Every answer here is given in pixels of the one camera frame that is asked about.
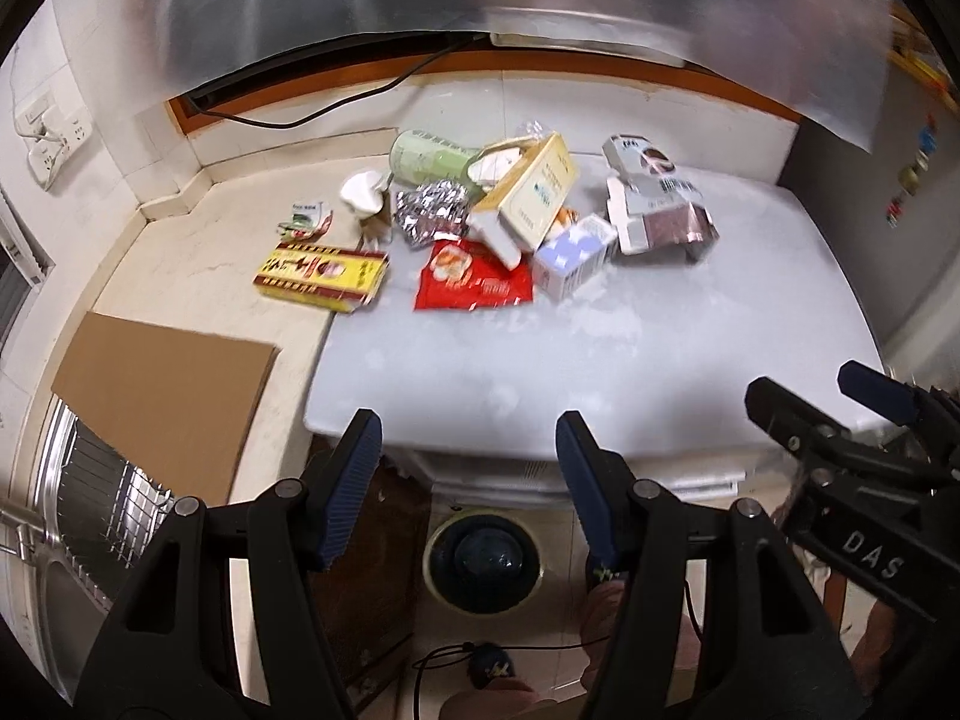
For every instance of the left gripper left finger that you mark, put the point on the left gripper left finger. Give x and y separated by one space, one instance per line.
337 483

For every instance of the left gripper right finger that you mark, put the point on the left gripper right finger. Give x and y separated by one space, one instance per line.
600 485

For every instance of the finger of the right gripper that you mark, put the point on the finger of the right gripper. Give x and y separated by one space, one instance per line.
805 432
894 401

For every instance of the blue white small carton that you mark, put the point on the blue white small carton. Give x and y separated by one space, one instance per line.
565 263

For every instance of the red snack packet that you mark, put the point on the red snack packet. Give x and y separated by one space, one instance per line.
466 275

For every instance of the cream yellow cardboard box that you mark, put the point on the cream yellow cardboard box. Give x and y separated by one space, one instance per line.
520 210

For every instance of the silver foil wrapper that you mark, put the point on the silver foil wrapper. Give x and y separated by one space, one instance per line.
432 212

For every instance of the cream rimmed dark trash bin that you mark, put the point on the cream rimmed dark trash bin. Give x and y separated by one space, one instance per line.
481 563

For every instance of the right blue slipper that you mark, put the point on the right blue slipper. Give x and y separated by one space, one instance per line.
597 573

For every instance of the pink trouser right leg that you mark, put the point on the pink trouser right leg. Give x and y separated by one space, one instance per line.
600 613

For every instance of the pink trouser leg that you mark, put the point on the pink trouser leg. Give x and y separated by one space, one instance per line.
502 698
600 613

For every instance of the brown cardboard sheet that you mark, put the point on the brown cardboard sheet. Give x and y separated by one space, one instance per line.
175 403

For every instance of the yellow red flat box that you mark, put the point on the yellow red flat box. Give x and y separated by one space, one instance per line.
339 280

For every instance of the metal dish rack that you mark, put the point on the metal dish rack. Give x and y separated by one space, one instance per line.
88 508

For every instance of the pink trouser left leg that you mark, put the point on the pink trouser left leg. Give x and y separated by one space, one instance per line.
502 698

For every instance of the small green white sachet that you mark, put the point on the small green white sachet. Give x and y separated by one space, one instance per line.
308 222

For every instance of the white crumpled tissue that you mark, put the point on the white crumpled tissue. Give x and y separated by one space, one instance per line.
365 193

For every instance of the green cylindrical canister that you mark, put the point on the green cylindrical canister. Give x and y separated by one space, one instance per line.
418 157

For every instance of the silver reflective foil sheet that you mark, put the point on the silver reflective foil sheet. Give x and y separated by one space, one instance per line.
827 59

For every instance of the white wall socket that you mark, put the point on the white wall socket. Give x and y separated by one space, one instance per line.
51 136

